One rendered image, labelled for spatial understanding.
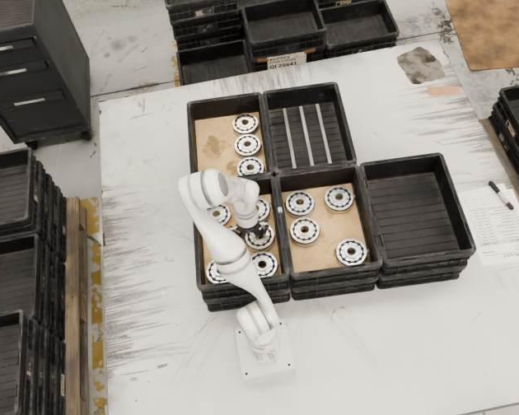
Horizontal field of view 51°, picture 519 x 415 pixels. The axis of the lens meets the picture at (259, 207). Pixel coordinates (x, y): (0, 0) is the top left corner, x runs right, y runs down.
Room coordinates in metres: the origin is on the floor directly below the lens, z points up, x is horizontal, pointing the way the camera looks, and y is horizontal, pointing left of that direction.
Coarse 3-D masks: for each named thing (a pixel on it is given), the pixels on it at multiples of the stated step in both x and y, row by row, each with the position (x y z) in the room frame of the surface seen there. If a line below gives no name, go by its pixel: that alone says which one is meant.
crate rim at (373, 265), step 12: (324, 168) 1.08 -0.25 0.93; (336, 168) 1.08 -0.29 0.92; (348, 168) 1.06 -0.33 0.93; (276, 180) 1.05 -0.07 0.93; (360, 180) 1.01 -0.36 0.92; (372, 228) 0.81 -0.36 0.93; (288, 240) 0.81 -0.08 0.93; (288, 252) 0.77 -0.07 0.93; (288, 264) 0.73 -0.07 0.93; (360, 264) 0.69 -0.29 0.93; (372, 264) 0.69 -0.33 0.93; (300, 276) 0.68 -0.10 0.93; (312, 276) 0.68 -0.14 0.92
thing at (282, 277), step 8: (264, 176) 1.08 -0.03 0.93; (272, 176) 1.07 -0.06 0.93; (272, 184) 1.04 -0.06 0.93; (280, 216) 0.91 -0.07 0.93; (280, 224) 0.88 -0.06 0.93; (280, 232) 0.85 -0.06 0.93; (280, 240) 0.82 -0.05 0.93; (288, 272) 0.70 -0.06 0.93; (200, 280) 0.72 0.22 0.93; (264, 280) 0.69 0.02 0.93; (272, 280) 0.68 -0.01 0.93; (280, 280) 0.68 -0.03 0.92; (200, 288) 0.69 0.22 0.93; (208, 288) 0.69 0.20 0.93; (216, 288) 0.69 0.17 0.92; (224, 288) 0.69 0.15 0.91
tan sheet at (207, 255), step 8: (232, 208) 1.03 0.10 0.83; (272, 208) 1.00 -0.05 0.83; (216, 216) 1.01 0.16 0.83; (232, 216) 1.00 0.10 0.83; (272, 216) 0.97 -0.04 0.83; (232, 224) 0.96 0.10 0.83; (272, 224) 0.94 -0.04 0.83; (248, 248) 0.86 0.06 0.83; (272, 248) 0.84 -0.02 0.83; (208, 256) 0.85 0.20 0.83; (280, 264) 0.78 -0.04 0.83; (280, 272) 0.75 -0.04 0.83
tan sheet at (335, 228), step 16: (288, 192) 1.06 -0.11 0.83; (320, 192) 1.04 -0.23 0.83; (352, 192) 1.02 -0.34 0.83; (320, 208) 0.97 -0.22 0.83; (352, 208) 0.95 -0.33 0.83; (288, 224) 0.93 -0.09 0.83; (320, 224) 0.91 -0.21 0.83; (336, 224) 0.90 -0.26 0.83; (352, 224) 0.89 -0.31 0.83; (320, 240) 0.85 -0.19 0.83; (336, 240) 0.84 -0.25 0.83; (304, 256) 0.80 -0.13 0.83; (320, 256) 0.79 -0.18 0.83
